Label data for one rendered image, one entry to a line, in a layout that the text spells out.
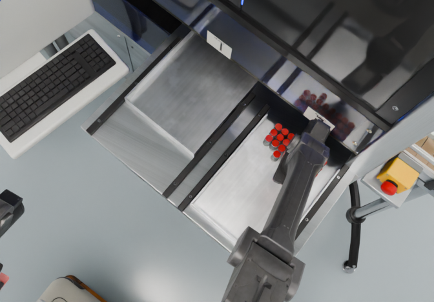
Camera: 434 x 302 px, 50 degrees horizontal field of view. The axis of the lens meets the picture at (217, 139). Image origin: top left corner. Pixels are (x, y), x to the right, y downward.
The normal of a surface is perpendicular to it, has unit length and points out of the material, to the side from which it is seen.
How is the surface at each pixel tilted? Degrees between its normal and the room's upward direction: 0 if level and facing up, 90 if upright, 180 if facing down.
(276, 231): 38
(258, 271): 29
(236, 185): 0
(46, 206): 0
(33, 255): 0
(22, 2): 90
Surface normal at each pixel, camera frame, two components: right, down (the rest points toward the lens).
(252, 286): 0.37, -0.62
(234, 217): 0.06, -0.30
